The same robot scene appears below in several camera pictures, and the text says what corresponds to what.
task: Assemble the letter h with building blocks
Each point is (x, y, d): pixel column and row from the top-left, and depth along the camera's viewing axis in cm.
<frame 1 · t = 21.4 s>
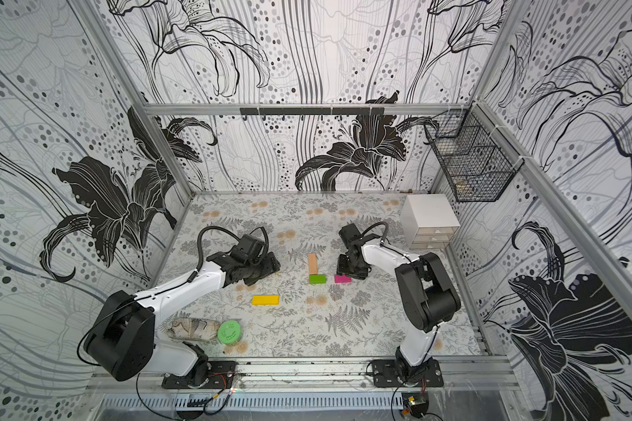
left hand: (274, 272, 88), fingers open
right hand: (347, 270, 94), fingers open
magenta block: (342, 279, 87), point 6 cm above the table
green block: (318, 279, 94), on the table
lower yellow block: (265, 300, 89), on the table
natural wood block: (312, 264, 97), on the table
green round lid: (229, 331, 78), point 5 cm above the table
white drawer box: (428, 221, 92), point 15 cm above the table

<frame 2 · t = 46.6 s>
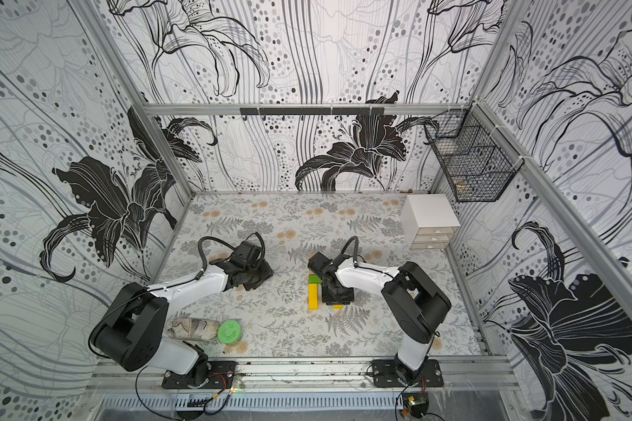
left hand: (274, 277, 91), fingers open
right hand: (336, 299, 90), fingers open
lower yellow block: (313, 296, 90), on the table
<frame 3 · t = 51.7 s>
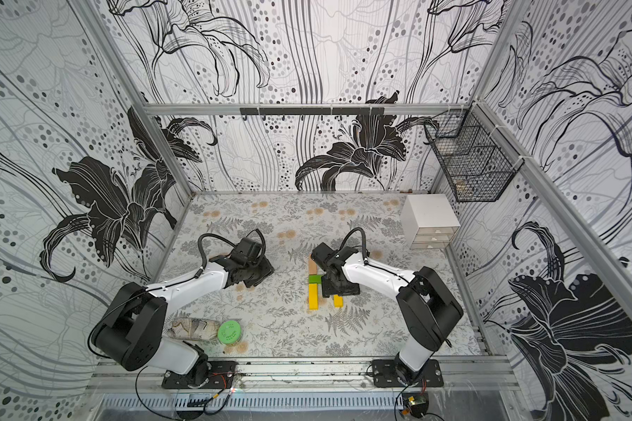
left hand: (274, 274, 90), fingers open
right hand: (338, 289, 88), fingers open
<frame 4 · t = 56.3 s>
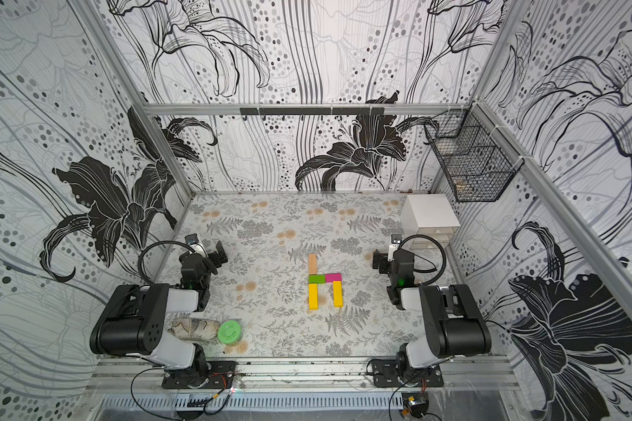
left hand: (210, 247, 93), fingers open
right hand: (394, 247, 95), fingers open
